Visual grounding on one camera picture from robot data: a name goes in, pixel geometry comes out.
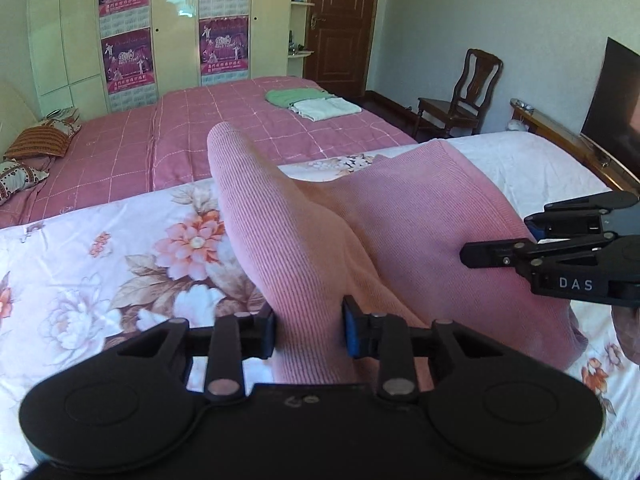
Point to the bed with pink checked cover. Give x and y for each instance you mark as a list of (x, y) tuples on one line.
[(200, 125)]

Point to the cream corner shelf unit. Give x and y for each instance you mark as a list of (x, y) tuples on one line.
[(299, 35)]

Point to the white folded cloth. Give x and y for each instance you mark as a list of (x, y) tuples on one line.
[(325, 108)]

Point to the green folded cloth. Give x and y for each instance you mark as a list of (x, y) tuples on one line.
[(295, 96)]

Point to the dark wooden chair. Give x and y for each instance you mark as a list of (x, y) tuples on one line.
[(475, 85)]

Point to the wooden tv cabinet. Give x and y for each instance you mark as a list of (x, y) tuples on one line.
[(555, 130)]

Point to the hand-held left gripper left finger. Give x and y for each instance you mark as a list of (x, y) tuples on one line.
[(270, 334)]

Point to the cream curved headboard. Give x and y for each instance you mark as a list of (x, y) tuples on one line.
[(15, 110)]

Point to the brown striped pillow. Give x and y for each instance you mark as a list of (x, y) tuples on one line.
[(40, 142)]

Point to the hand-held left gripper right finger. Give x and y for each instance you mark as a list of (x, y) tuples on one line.
[(350, 329)]

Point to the pink knit sweater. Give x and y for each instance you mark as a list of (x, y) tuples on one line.
[(400, 220)]

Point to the green patterned pillow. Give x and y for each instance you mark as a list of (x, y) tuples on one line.
[(20, 177)]

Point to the cream glossy wardrobe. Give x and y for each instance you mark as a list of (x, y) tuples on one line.
[(175, 35)]

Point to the small white round object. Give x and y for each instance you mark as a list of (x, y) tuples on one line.
[(515, 125)]

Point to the brown wooden door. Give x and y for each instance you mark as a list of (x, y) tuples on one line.
[(340, 25)]

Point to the white floral bedsheet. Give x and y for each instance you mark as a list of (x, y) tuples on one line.
[(100, 270)]

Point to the black flat television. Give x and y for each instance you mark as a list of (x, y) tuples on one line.
[(615, 105)]

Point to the small floral cushion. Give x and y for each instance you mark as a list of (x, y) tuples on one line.
[(65, 120)]

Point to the person's right hand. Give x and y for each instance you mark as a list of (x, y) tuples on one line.
[(630, 332)]

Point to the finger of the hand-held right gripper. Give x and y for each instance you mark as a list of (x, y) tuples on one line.
[(500, 254), (575, 212)]

